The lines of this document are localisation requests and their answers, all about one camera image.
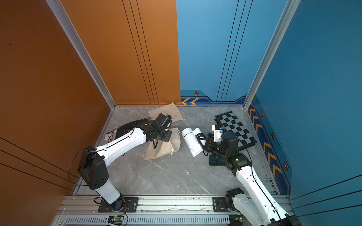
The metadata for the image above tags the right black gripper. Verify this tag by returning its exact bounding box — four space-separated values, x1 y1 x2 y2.
198 138 230 159

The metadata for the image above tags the beige cloth bag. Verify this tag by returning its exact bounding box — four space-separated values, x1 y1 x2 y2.
154 103 185 122
144 128 181 160

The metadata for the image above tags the white hair dryer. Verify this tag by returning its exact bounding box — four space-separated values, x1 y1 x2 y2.
182 128 206 157

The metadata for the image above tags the black drawstring dryer bag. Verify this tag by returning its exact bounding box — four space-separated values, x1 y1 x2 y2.
115 119 149 139

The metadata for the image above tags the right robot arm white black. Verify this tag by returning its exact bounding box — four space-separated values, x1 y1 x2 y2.
204 131 302 226

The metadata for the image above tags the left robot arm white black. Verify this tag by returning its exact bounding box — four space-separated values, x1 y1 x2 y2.
78 114 172 212

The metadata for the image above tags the dark green hair dryer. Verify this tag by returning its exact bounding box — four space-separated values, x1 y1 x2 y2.
208 155 226 167

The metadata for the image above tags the black white checkerboard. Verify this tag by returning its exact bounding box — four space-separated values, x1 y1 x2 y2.
215 111 257 150

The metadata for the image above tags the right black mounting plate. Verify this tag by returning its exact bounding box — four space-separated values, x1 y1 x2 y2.
212 196 235 212

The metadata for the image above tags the black mounting plate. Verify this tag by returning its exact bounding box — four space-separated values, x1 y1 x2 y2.
212 196 235 212
98 197 139 213

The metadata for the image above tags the right green circuit board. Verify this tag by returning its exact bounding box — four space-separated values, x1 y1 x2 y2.
228 215 245 226

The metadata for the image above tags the green circuit board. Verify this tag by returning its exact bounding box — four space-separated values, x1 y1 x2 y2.
228 215 245 226
107 215 125 226

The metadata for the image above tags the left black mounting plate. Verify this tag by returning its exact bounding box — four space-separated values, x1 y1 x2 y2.
98 197 139 213

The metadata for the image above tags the left green circuit board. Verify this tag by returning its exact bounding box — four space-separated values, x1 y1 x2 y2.
107 215 125 226

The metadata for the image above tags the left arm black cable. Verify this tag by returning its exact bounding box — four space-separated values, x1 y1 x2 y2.
67 149 91 187

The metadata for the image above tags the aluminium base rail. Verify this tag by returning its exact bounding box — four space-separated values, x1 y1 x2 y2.
50 194 298 226

